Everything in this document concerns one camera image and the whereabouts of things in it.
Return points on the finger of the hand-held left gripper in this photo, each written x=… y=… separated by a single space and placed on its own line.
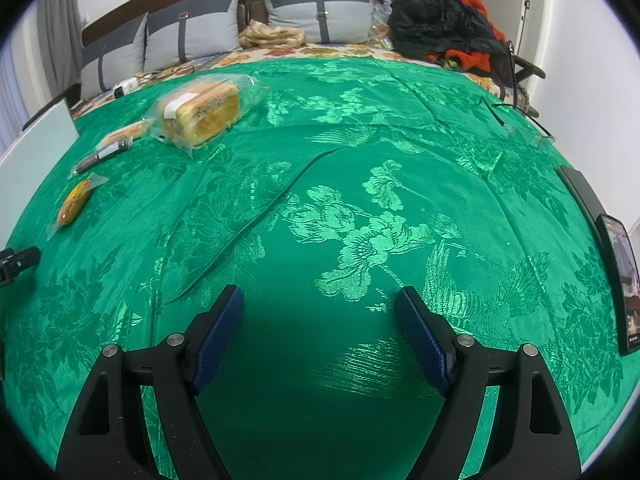
x=17 y=260

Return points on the black smartphone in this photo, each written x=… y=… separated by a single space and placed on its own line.
x=625 y=285

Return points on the black chair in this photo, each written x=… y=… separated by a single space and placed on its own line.
x=525 y=65

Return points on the white board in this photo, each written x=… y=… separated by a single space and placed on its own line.
x=40 y=145

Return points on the black rectangular device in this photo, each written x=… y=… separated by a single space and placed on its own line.
x=582 y=192

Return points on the beige patterned cloth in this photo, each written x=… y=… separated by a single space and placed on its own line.
x=272 y=35

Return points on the cream biscuit packet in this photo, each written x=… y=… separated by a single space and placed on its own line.
x=125 y=132

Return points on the clear bread cake packet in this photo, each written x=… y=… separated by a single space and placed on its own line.
x=205 y=110

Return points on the black chocolate bar packet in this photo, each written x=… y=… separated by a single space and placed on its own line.
x=102 y=154

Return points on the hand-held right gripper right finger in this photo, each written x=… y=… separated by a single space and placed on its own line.
x=425 y=340

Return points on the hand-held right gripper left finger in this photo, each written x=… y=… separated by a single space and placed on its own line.
x=220 y=340

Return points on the clear plastic bag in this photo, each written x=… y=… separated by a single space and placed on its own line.
x=381 y=30

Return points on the black jacket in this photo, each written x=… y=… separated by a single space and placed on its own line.
x=440 y=25

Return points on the corn print snack packet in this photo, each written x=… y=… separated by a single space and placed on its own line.
x=75 y=202

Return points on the green embroidered blanket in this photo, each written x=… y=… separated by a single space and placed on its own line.
x=325 y=185

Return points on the orange garment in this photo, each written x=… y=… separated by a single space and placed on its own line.
x=467 y=0

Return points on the small clear plastic piece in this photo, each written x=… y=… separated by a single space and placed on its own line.
x=544 y=141

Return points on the floral bed sheet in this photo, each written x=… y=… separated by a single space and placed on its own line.
x=325 y=51

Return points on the small white device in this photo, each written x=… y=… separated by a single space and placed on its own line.
x=125 y=88

